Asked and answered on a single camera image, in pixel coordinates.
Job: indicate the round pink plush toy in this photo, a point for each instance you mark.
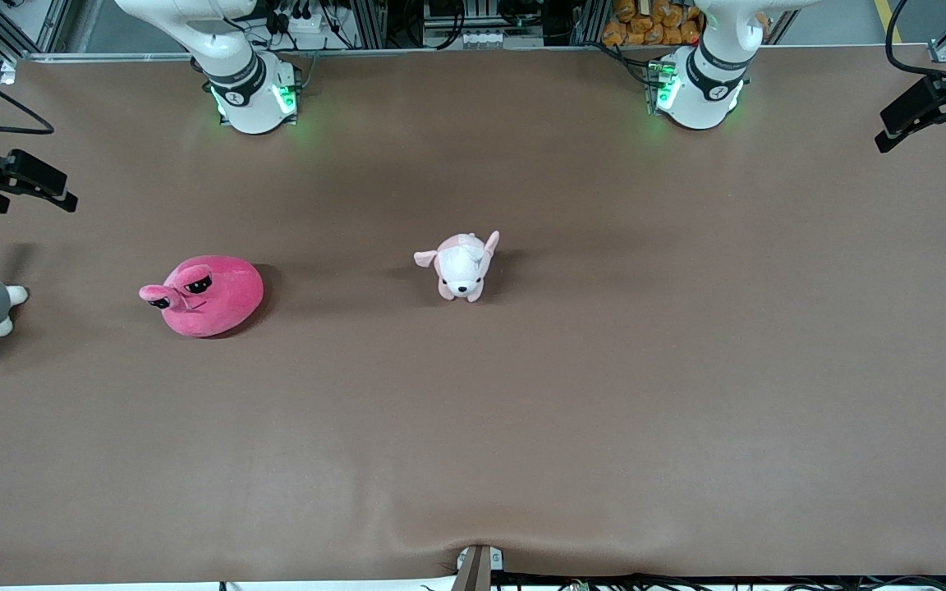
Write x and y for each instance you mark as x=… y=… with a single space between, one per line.
x=210 y=300

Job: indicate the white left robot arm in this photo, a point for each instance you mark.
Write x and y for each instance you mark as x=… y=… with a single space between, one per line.
x=699 y=103

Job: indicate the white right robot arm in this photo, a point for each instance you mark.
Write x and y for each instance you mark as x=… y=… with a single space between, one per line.
x=251 y=107

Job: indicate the pile of orange snack bags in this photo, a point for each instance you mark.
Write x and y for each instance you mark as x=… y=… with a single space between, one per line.
x=645 y=25

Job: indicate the white power strip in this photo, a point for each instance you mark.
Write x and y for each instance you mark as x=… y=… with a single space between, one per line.
x=305 y=20

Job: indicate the white and pink plush dog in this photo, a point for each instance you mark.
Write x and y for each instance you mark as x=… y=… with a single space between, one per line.
x=461 y=267

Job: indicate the brown table mat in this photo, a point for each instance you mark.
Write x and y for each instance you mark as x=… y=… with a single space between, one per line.
x=473 y=427

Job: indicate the aluminium table edge rail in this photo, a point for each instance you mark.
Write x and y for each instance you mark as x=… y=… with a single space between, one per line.
x=456 y=52

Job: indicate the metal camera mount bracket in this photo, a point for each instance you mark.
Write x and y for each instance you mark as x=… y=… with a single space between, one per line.
x=475 y=570

